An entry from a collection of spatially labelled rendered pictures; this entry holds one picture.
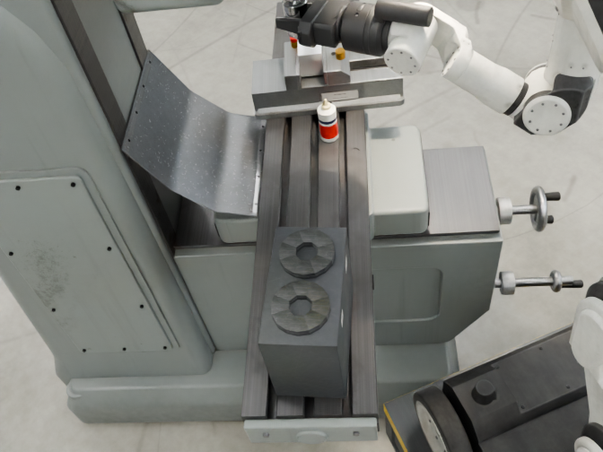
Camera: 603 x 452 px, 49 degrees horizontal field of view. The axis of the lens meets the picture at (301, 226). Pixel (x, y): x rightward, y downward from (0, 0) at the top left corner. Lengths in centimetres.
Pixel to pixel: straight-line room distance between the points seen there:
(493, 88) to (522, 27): 217
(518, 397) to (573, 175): 136
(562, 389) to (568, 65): 70
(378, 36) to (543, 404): 83
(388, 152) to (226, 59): 182
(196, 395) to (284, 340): 107
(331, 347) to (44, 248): 84
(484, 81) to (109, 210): 80
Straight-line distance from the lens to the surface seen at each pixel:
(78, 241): 156
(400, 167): 158
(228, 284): 172
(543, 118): 121
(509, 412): 149
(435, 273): 169
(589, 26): 84
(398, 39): 118
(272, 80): 157
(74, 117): 129
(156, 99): 153
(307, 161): 146
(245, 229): 154
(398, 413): 168
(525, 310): 232
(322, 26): 123
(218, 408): 206
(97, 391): 212
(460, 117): 288
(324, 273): 104
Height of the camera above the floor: 196
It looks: 51 degrees down
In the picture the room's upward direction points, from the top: 11 degrees counter-clockwise
